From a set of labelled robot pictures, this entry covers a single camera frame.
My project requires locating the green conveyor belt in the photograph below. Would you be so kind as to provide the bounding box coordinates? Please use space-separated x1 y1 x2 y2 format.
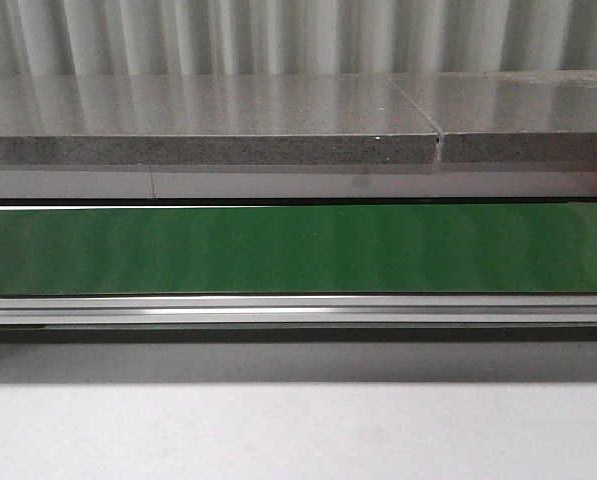
0 203 597 297

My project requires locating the grey granite countertop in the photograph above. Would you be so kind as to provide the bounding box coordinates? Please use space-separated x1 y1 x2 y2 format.
0 69 597 200

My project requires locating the aluminium conveyor frame rail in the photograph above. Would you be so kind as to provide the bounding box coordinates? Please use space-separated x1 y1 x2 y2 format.
0 294 597 343

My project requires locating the grey pleated curtain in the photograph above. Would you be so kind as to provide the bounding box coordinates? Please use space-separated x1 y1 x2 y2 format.
0 1 597 75

